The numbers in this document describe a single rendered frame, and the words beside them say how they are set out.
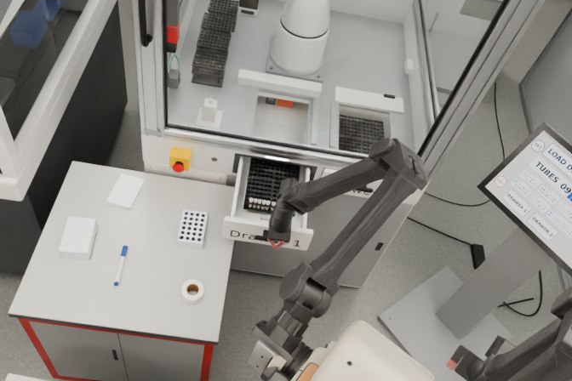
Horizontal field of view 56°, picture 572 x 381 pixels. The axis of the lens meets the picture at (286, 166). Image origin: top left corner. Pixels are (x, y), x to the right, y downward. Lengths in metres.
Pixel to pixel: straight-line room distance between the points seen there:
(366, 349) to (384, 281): 1.72
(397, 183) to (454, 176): 2.20
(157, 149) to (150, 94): 0.26
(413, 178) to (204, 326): 0.85
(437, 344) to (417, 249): 0.53
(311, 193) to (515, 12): 0.69
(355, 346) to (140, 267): 0.92
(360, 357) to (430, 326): 1.67
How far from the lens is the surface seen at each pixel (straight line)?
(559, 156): 1.99
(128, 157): 3.03
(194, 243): 1.81
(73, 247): 1.82
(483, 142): 3.67
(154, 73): 1.67
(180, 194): 1.96
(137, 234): 1.88
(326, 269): 1.22
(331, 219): 2.15
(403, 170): 1.17
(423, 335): 2.72
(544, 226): 1.99
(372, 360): 1.09
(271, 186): 1.84
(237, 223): 1.71
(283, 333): 1.24
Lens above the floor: 2.37
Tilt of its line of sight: 51 degrees down
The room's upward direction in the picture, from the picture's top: 15 degrees clockwise
